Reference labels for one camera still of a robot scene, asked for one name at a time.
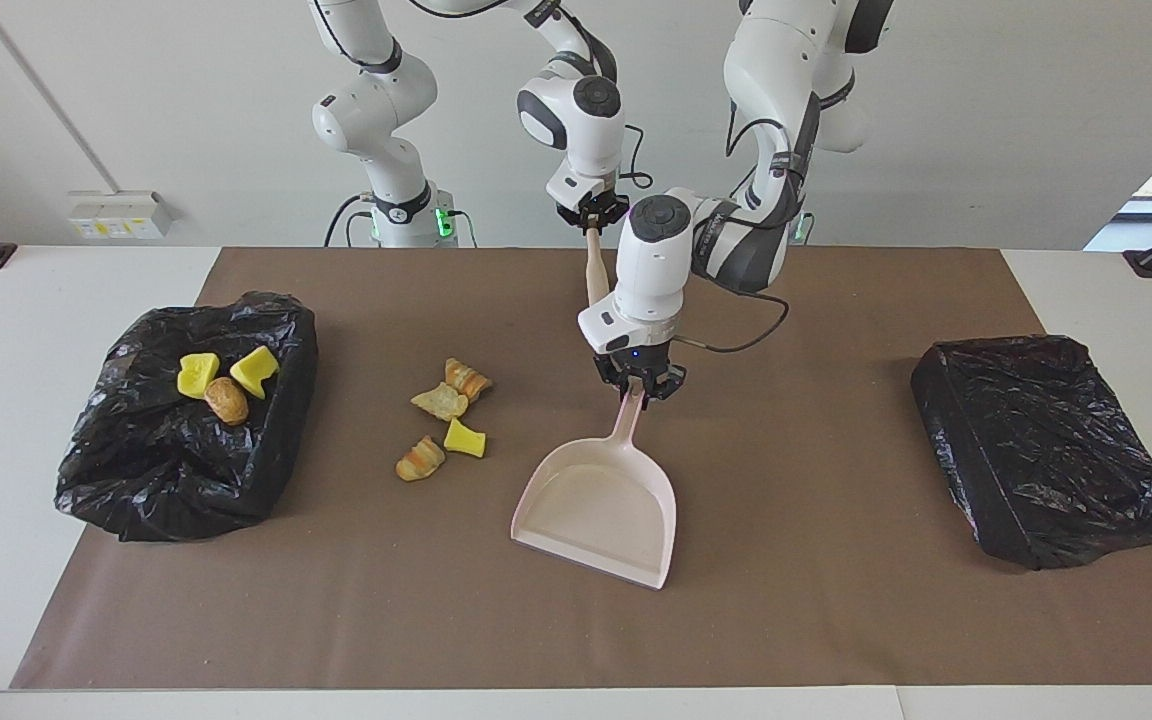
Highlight brown bread roll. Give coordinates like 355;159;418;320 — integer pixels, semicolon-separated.
204;376;250;427

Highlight small yellow cheese wedge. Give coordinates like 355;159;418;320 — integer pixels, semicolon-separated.
443;418;487;459

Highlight beige hand brush black bristles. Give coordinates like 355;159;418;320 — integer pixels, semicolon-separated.
584;228;612;306

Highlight white wall outlet box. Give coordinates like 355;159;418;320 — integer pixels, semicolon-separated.
68;192;175;241

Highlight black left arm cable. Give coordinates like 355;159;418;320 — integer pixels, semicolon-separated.
671;100;799;355

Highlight white wall cable conduit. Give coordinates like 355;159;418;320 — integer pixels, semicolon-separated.
0;0;122;196

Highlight brown paper table mat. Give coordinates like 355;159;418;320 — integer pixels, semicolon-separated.
11;248;1152;691

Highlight notched yellow cheese chunk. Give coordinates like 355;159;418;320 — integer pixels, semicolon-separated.
229;345;281;400

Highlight pale pink plastic dustpan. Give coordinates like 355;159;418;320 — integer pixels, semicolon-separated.
510;385;678;591

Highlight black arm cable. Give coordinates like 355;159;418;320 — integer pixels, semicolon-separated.
671;100;799;355
406;0;653;191

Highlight open bin with black bag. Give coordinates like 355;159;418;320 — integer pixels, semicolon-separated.
55;292;319;543

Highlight black right base cable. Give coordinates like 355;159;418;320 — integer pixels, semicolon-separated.
324;193;369;248

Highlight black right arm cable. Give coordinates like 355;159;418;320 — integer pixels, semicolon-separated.
406;0;653;191

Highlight golden croissant piece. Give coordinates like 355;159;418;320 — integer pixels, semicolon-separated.
395;435;446;482

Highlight box wrapped in black bag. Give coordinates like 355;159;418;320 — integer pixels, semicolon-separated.
911;335;1152;571

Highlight rounded yellow cheese chunk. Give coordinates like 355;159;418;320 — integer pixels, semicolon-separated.
176;352;222;400

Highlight striped orange croissant piece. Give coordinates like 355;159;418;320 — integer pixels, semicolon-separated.
444;358;493;403

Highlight pale flaky pastry piece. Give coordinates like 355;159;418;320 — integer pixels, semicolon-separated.
410;382;470;422

